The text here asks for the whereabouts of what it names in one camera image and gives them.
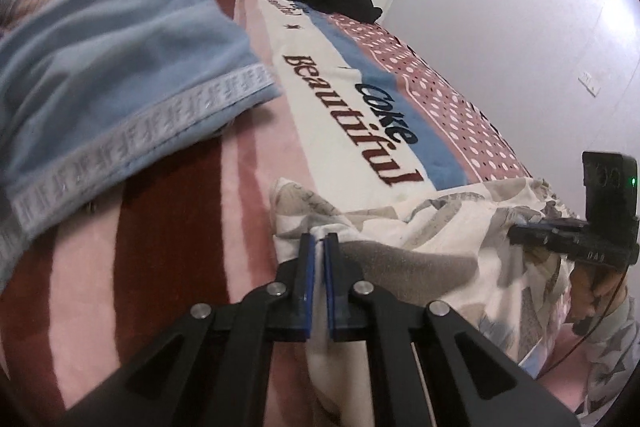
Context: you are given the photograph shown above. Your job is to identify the striped printed blanket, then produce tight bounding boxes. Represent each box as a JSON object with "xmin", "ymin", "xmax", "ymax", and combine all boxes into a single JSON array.
[{"xmin": 0, "ymin": 0, "xmax": 536, "ymax": 427}]

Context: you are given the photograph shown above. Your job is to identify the thin dark cable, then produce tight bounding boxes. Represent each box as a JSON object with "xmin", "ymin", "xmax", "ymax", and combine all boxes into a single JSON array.
[{"xmin": 545, "ymin": 269, "xmax": 630, "ymax": 370}]

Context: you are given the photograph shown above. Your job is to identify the white wall socket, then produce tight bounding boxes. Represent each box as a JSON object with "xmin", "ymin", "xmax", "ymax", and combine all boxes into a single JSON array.
[{"xmin": 578, "ymin": 70, "xmax": 601, "ymax": 98}]

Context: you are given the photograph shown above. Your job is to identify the light blue blanket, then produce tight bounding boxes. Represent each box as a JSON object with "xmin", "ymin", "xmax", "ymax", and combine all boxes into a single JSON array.
[{"xmin": 0, "ymin": 0, "xmax": 286, "ymax": 288}]

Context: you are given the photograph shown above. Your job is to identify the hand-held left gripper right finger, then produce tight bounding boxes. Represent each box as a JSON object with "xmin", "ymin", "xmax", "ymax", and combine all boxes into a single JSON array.
[{"xmin": 322, "ymin": 232, "xmax": 581, "ymax": 427}]

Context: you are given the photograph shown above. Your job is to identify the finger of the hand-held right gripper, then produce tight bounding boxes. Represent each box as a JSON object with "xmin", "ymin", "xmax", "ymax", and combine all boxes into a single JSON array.
[{"xmin": 509, "ymin": 218, "xmax": 592, "ymax": 250}]

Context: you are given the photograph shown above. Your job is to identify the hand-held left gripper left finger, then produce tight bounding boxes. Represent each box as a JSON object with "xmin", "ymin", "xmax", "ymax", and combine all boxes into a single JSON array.
[{"xmin": 62, "ymin": 232, "xmax": 317, "ymax": 427}]

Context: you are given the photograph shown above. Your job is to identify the pink cloth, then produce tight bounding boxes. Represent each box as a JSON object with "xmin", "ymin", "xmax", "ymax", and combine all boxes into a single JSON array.
[{"xmin": 539, "ymin": 326, "xmax": 601, "ymax": 414}]

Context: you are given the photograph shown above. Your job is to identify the person's right hand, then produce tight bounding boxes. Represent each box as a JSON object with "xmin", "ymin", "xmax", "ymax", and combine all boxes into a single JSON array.
[{"xmin": 570, "ymin": 263, "xmax": 626, "ymax": 335}]

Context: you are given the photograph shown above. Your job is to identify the cream patterned pants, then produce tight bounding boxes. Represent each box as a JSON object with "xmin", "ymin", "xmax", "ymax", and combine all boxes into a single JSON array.
[{"xmin": 270, "ymin": 177, "xmax": 596, "ymax": 427}]

